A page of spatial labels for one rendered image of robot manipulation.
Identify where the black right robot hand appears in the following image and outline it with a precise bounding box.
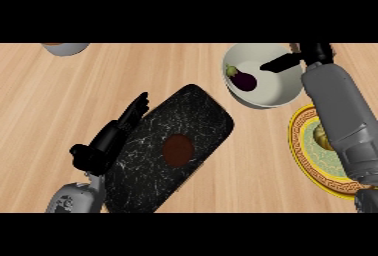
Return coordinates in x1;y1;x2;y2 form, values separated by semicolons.
259;42;337;74

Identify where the brown round disc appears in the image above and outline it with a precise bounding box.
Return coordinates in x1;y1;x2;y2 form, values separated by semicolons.
161;133;195;167

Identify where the black marble cutting board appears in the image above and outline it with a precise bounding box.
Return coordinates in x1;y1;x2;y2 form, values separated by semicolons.
102;83;236;214

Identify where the white bowl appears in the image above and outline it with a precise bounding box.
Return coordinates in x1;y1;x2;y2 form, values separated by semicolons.
222;43;306;110

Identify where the yellow patterned plate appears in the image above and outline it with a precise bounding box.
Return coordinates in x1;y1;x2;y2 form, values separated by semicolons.
287;103;374;201

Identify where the grey bowl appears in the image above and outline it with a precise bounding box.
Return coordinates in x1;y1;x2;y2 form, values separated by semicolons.
40;42;92;57

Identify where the purple eggplant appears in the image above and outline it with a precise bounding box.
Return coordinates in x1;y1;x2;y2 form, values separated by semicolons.
225;64;259;93

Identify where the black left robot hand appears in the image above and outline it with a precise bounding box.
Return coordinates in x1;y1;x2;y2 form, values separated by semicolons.
68;91;151;177

